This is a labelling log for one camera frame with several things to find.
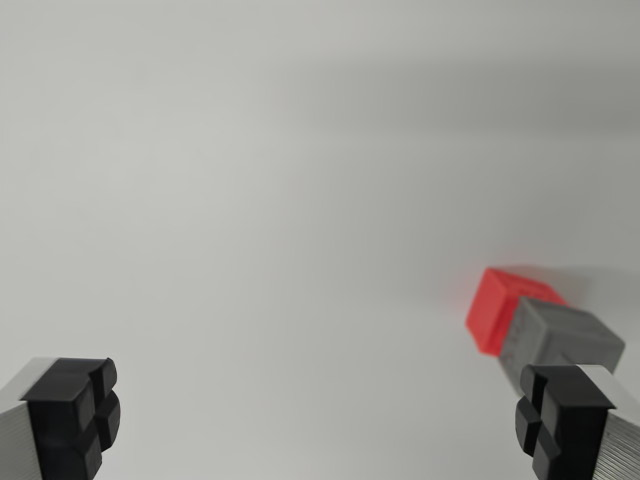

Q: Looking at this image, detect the red embossed rubber cube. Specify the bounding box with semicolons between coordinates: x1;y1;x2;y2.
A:
464;267;571;357

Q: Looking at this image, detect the grey embossed rubber cube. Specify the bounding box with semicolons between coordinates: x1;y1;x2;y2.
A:
498;295;627;391

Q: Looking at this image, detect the black padded gripper right finger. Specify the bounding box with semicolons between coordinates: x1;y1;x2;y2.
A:
514;363;640;480

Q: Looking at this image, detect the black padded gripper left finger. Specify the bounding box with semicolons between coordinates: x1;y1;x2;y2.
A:
0;356;122;480

